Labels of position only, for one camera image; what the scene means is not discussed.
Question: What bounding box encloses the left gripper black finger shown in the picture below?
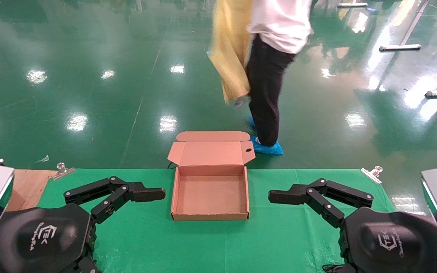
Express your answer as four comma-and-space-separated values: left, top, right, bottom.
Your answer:
64, 176, 166, 225

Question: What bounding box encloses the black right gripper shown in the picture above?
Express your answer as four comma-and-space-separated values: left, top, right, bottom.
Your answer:
322, 207, 437, 273

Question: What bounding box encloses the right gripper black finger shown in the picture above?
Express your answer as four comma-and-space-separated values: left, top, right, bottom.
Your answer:
269, 178, 374, 228

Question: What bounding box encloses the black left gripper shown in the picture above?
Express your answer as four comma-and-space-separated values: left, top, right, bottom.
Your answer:
0, 204, 102, 273

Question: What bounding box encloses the brown cardboard box open lid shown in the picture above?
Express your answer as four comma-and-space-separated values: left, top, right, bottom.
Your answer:
167, 131, 256, 221

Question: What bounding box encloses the green table cloth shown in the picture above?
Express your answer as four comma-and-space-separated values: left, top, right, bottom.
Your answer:
36, 169, 397, 273

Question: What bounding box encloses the person in white shirt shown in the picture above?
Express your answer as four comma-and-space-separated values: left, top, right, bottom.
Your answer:
236, 0, 314, 147

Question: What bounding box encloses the yellow cloth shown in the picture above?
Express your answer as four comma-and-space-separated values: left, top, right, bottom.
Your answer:
208, 0, 254, 104

